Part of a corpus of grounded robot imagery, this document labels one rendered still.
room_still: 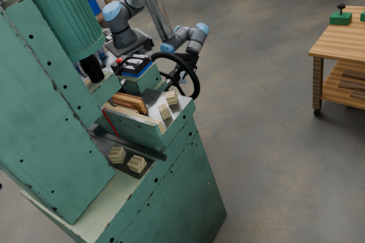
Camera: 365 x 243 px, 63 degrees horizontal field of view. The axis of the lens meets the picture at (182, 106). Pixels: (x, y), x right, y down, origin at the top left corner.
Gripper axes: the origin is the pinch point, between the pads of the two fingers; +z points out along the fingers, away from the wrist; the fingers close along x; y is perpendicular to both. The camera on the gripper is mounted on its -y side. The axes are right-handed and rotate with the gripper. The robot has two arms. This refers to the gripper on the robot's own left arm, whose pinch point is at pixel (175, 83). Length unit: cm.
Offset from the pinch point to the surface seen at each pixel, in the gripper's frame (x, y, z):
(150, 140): -28, -35, 30
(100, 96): -12, -50, 23
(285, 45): 6, 133, -94
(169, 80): -7.5, -14.7, 2.3
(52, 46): -15, -74, 16
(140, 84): -9.6, -32.3, 11.5
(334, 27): -48, 61, -75
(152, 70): -9.0, -28.4, 3.7
